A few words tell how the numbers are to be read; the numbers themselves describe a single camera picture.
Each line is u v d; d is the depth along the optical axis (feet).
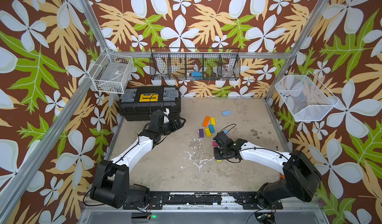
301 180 1.40
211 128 3.33
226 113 3.63
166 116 2.23
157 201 2.42
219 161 2.76
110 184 1.36
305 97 2.74
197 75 3.06
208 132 3.23
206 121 3.50
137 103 3.08
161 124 2.26
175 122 2.49
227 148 2.14
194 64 3.24
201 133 3.23
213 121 3.44
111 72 2.83
